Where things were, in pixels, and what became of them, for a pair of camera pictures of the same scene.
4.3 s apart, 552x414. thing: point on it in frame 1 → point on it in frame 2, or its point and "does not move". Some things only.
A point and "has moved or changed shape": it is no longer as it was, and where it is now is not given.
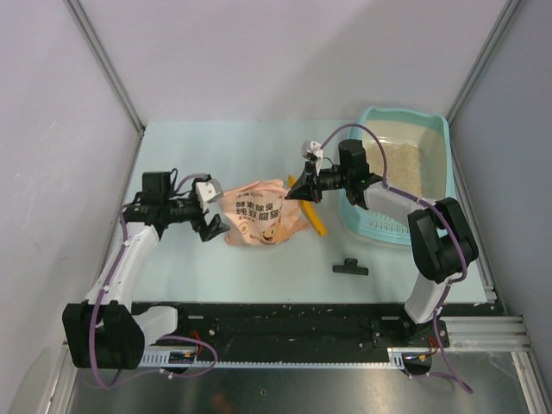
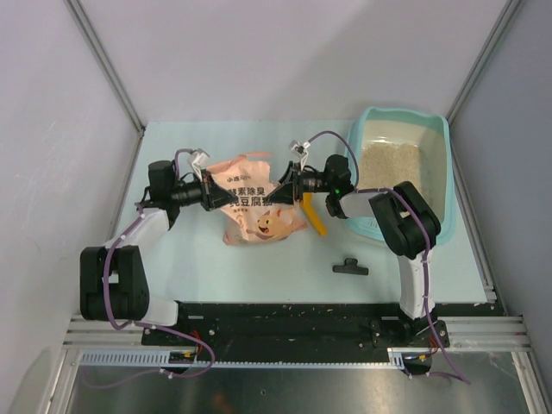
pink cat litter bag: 258,213 has moved or changed shape
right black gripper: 305,188 → 291,185
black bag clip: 351,266 does not move
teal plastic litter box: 410,151 does not move
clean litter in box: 403,166 does not move
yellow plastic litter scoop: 310,210 does not move
